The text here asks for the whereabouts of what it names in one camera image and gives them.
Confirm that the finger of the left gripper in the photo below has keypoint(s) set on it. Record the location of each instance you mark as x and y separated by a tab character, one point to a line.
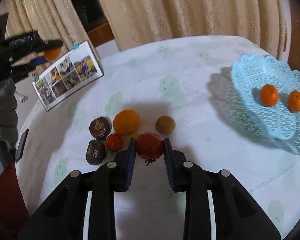
24	69
50	45

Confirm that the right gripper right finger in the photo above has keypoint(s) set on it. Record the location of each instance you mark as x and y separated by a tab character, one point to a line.
220	195

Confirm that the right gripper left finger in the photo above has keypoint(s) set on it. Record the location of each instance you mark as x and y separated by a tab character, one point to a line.
61	215

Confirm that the small orange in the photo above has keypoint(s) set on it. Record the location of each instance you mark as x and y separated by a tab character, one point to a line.
294	101
51	54

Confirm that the large red tomato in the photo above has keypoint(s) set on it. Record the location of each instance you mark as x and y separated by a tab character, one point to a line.
149	146

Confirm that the grey gloved left hand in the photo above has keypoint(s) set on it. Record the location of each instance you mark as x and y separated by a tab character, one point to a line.
8	115

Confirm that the white power plug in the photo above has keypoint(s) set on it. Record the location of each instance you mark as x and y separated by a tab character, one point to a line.
22	98

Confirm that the beige curtain left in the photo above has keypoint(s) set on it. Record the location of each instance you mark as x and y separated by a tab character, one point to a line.
53	19

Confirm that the beige curtain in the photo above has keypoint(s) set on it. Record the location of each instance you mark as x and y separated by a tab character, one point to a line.
53	19
137	22

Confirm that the photo collage calendar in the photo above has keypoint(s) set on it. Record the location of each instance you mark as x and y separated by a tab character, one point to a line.
68	74

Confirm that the dark avocado lower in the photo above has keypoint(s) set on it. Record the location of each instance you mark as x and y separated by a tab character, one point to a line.
96	152

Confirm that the dark avocado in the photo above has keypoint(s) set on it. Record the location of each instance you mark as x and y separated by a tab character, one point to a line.
96	152
100	128

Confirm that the black flat device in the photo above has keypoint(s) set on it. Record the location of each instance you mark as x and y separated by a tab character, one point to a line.
21	146

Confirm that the small red tomato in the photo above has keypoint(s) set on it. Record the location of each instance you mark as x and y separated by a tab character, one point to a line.
114	142

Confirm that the dark avocado upper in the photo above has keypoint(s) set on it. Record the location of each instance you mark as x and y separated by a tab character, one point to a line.
100	128

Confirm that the beige curtain right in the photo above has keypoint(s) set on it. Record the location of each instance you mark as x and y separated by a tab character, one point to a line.
137	22

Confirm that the hidden greenish brown fruit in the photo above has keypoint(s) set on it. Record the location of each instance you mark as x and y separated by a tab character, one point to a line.
134	136

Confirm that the large orange fruit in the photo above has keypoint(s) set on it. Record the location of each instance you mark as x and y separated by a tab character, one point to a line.
126	122

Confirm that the brown round fruit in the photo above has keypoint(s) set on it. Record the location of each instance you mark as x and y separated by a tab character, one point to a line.
165	124

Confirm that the light blue plastic basket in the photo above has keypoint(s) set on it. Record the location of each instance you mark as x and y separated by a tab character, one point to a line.
278	124

